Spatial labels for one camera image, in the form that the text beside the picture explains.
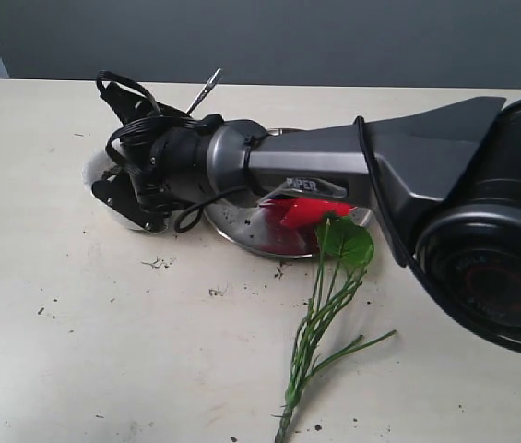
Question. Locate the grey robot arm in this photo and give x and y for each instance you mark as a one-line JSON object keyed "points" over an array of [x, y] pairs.
{"points": [[444, 185]]}

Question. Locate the round steel plate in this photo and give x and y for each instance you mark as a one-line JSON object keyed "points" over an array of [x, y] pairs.
{"points": [[260, 231]]}

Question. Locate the white flower pot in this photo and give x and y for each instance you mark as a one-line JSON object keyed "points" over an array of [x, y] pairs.
{"points": [[113, 188]]}

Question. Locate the artificial red anthurium plant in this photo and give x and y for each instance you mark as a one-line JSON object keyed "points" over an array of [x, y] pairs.
{"points": [[345, 251]]}

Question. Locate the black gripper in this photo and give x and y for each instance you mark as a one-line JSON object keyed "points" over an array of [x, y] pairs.
{"points": [[101, 163]]}

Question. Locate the steel spoon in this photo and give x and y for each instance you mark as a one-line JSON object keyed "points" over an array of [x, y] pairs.
{"points": [[211, 83]]}

